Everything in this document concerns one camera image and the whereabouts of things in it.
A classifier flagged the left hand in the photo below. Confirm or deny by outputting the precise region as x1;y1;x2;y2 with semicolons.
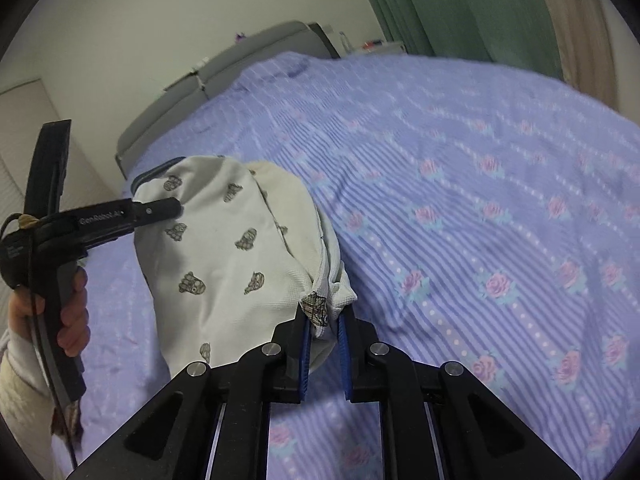
6;263;92;358

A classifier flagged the green curtain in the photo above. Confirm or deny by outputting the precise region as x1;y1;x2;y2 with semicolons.
369;0;563;79

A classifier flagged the cream sleeved left forearm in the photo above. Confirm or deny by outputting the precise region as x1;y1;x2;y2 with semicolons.
1;328;65;479

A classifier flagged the white polo shirt black collar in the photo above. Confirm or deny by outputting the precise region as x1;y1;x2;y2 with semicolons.
132;156;357;375

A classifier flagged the white bedside table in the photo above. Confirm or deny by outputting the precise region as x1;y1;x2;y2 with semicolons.
350;41;407;56

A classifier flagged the black cable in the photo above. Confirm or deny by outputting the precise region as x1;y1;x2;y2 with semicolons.
0;212;82;466

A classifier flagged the clear plastic bottle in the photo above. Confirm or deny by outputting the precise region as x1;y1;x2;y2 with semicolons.
338;32;352;54

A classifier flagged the beige curtain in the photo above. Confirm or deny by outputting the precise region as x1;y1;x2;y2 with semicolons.
544;0;618;110

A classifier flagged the purple floral bed sheet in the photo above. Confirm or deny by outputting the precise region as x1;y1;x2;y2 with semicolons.
60;51;640;480

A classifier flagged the grey padded headboard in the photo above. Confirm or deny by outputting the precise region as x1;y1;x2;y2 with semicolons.
115;21;340;178

